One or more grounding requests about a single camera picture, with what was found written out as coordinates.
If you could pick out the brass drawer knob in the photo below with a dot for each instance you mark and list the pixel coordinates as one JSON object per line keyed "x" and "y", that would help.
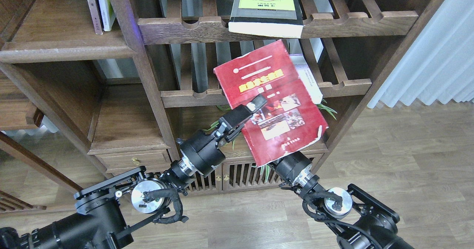
{"x": 136, "y": 162}

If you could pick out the green spider plant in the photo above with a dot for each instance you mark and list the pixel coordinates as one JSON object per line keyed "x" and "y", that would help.
{"x": 266, "y": 169}

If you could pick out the pale lilac white book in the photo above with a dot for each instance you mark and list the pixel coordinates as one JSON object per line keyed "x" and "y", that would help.
{"x": 306, "y": 75}

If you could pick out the white green upright book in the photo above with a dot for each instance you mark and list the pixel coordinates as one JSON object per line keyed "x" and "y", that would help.
{"x": 107, "y": 13}

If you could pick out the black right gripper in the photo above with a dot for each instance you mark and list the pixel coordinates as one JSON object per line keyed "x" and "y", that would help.
{"x": 293, "y": 169}

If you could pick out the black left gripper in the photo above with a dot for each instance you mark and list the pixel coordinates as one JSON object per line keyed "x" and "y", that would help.
{"x": 201, "y": 152}

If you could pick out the dark wooden bookshelf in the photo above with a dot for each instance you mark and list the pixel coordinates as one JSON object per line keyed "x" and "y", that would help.
{"x": 133, "y": 90}

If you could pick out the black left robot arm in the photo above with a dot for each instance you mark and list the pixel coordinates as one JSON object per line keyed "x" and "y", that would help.
{"x": 108, "y": 212}

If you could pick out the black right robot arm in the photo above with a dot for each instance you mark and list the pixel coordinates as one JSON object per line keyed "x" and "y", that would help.
{"x": 358, "y": 220}

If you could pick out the red rescue guide book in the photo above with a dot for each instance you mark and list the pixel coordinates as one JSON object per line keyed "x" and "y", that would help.
{"x": 292, "y": 121}

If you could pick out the white pleated curtain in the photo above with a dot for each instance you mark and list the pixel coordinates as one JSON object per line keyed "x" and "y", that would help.
{"x": 439, "y": 66}

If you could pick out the yellow and black thick book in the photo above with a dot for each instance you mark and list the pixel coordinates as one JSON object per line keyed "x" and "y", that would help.
{"x": 270, "y": 18}

